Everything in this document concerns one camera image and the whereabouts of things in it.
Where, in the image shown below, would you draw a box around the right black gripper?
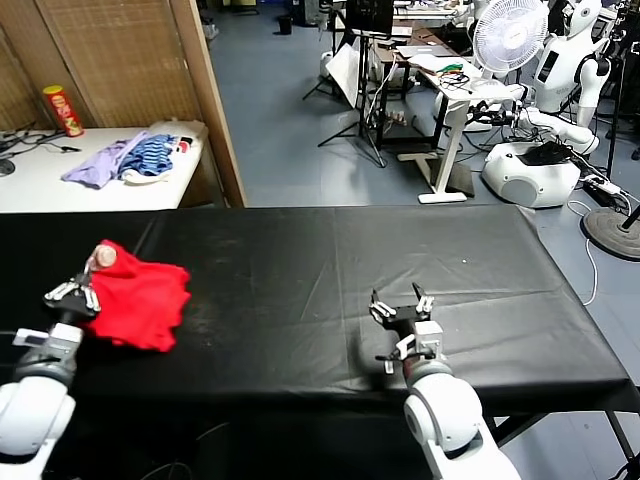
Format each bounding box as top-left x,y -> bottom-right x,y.
369,282 -> 435,341

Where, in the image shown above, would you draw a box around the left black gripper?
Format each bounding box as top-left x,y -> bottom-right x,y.
43,272 -> 102,326

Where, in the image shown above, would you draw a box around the red t-shirt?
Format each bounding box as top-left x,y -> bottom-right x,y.
82,239 -> 193,353

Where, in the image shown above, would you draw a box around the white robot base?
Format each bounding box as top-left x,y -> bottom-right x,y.
481,141 -> 583,210

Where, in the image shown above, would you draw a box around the black table cover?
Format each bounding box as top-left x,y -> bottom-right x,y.
0,203 -> 640,417

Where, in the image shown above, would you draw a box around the white side table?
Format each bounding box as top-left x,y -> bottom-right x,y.
0,121 -> 209,215

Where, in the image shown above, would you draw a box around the purple garment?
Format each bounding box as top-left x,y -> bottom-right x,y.
60,130 -> 150,191

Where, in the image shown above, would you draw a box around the white garment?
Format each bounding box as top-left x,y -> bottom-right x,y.
121,167 -> 171,187

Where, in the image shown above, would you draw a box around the blue striped garment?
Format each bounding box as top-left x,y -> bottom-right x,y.
118,134 -> 176,180

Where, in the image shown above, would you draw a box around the red chips can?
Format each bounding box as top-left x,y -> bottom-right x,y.
41,84 -> 85,139

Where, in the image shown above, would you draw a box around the white standing desk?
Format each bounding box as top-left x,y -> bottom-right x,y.
397,47 -> 501,205

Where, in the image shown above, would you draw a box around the black tripod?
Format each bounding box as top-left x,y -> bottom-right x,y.
302,29 -> 389,169

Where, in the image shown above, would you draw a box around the black round stand base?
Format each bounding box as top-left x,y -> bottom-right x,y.
580,202 -> 640,261

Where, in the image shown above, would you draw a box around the white power strip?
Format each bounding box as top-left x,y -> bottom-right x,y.
583,174 -> 629,199

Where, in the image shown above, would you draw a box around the white board panel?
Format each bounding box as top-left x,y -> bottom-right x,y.
327,43 -> 374,109

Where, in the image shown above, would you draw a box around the wooden folding screen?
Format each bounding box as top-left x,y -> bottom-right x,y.
0,0 -> 248,209

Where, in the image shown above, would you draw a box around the grey laptop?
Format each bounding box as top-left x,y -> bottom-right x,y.
397,44 -> 454,60

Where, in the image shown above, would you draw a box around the white humanoid robot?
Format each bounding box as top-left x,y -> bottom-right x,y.
514,0 -> 616,156

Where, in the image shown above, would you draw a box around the white desk fan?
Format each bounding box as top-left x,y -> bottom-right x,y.
469,0 -> 550,101

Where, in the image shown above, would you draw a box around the black monitor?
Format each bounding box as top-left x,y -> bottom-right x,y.
344,0 -> 396,36

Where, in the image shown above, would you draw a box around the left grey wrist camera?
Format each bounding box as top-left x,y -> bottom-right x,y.
12,323 -> 84,352

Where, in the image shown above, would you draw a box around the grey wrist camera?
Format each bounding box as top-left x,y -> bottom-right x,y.
12,323 -> 84,352
377,320 -> 445,374

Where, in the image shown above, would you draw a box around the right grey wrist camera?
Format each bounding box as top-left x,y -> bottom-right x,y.
377,320 -> 445,374

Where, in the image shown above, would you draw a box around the black cables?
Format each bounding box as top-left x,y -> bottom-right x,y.
0,122 -> 84,156

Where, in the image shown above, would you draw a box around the white cable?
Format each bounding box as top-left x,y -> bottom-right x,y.
567,199 -> 600,307

